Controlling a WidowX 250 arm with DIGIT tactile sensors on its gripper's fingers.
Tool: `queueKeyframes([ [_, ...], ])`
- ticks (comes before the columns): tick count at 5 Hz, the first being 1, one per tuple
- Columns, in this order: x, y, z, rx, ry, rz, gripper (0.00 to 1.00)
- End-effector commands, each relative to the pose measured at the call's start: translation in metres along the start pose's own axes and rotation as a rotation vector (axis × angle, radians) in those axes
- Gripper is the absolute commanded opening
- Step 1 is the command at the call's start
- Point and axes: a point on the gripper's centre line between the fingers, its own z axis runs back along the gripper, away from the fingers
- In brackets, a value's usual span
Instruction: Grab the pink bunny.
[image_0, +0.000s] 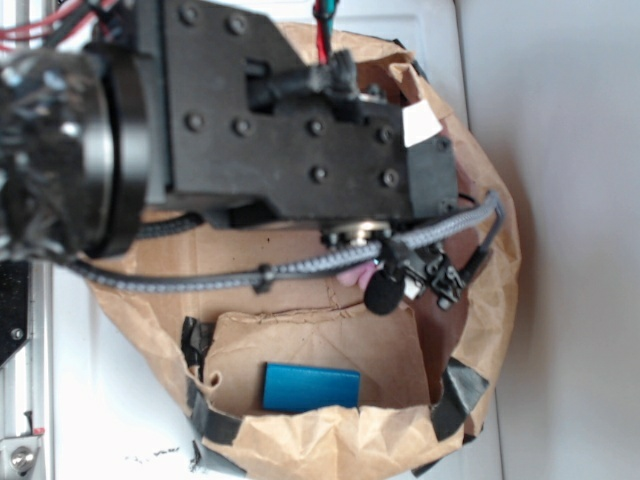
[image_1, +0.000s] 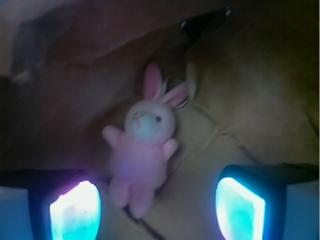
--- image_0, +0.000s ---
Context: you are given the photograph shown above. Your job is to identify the black mounting bracket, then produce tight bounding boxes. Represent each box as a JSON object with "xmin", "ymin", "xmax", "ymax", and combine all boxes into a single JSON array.
[{"xmin": 0, "ymin": 262, "xmax": 31, "ymax": 368}]

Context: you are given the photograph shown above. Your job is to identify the brown paper bag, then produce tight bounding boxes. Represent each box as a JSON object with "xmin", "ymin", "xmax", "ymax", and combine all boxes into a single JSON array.
[{"xmin": 93, "ymin": 33, "xmax": 521, "ymax": 479}]

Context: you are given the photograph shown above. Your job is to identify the aluminium frame rail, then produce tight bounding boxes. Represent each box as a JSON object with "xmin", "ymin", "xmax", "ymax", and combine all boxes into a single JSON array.
[{"xmin": 0, "ymin": 0, "xmax": 55, "ymax": 480}]

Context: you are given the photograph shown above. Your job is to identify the pink plush bunny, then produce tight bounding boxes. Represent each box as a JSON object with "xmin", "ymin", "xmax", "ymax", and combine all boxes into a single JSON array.
[{"xmin": 337, "ymin": 262, "xmax": 377, "ymax": 290}]

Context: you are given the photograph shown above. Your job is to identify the blue rectangular block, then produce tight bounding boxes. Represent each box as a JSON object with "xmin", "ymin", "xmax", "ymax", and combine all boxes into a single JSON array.
[{"xmin": 262, "ymin": 363, "xmax": 361, "ymax": 413}]

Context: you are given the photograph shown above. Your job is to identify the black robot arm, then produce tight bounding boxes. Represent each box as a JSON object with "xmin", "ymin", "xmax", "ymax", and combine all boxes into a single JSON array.
[{"xmin": 1, "ymin": 1, "xmax": 458, "ymax": 259}]

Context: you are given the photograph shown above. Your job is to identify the small black foam microphone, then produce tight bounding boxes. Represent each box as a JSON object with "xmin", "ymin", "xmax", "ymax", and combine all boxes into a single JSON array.
[{"xmin": 364, "ymin": 272, "xmax": 405, "ymax": 316}]

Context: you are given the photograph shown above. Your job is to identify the white plastic tray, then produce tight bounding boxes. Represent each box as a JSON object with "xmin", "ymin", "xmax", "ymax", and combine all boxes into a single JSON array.
[{"xmin": 49, "ymin": 0, "xmax": 504, "ymax": 480}]

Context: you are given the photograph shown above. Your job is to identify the red and green wires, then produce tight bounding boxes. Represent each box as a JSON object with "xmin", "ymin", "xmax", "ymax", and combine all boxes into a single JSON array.
[{"xmin": 310, "ymin": 0, "xmax": 339, "ymax": 65}]

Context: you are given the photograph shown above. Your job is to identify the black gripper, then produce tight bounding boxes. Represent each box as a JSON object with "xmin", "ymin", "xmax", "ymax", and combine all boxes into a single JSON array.
[{"xmin": 134, "ymin": 1, "xmax": 458, "ymax": 228}]

